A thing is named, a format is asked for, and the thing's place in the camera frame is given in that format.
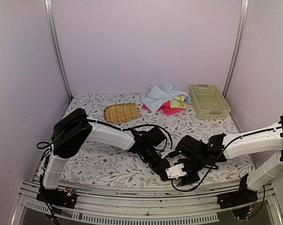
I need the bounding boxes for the light blue towel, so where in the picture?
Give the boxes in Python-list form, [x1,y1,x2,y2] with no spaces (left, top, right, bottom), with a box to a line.
[141,83,191,113]

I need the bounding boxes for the cream towel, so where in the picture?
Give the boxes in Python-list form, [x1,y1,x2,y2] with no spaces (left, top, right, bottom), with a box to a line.
[156,177,171,186]

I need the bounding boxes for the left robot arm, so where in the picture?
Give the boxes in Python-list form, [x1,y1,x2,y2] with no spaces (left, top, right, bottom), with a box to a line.
[37,108,171,203]

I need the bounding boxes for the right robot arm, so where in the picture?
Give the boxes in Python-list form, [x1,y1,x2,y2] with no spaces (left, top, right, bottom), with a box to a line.
[168,115,283,209]

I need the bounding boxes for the pink towel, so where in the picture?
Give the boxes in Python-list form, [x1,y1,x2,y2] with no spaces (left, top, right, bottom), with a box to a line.
[141,100,187,115]

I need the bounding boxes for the green plastic basket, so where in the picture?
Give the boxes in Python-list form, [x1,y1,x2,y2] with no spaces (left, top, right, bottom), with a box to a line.
[190,84,231,120]

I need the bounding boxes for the yellow green patterned towel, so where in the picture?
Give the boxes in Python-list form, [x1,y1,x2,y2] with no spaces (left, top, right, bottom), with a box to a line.
[169,95,187,109]

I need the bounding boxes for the floral tablecloth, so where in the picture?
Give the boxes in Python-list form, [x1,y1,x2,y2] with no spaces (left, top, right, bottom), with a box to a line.
[60,93,254,188]

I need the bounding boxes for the woven bamboo tray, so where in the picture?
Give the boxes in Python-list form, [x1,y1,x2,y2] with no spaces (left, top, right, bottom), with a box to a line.
[104,103,140,124]

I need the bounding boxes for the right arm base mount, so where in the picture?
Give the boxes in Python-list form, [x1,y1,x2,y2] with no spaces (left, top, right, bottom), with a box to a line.
[217,174,258,209]

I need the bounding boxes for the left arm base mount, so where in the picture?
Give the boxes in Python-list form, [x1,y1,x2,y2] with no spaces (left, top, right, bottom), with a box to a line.
[36,174,77,209]

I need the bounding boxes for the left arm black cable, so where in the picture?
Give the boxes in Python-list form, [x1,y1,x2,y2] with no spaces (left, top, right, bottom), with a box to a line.
[37,124,174,152]

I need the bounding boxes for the front aluminium rail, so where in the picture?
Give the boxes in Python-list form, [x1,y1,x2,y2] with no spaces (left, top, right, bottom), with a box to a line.
[11,180,283,225]

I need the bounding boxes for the right aluminium post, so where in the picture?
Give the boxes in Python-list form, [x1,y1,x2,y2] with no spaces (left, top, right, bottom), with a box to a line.
[222,0,249,98]

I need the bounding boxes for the aluminium post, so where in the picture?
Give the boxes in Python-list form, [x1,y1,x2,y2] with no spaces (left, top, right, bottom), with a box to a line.
[44,0,73,101]
[222,0,249,98]

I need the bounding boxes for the left aluminium post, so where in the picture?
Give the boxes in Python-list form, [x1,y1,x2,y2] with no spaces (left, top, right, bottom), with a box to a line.
[44,0,73,101]

